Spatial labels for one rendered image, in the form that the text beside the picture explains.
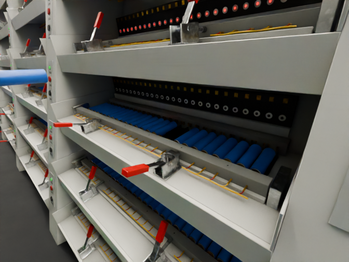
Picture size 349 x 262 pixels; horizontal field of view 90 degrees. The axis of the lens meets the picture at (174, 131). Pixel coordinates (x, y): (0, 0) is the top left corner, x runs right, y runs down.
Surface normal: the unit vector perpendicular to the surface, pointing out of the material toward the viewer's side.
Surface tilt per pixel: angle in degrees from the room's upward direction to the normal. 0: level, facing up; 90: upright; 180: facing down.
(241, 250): 108
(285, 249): 90
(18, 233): 0
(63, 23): 90
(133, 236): 18
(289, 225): 90
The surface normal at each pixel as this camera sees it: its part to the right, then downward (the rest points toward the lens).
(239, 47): -0.66, 0.37
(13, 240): 0.14, -0.97
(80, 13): 0.75, 0.24
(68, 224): -0.07, -0.90
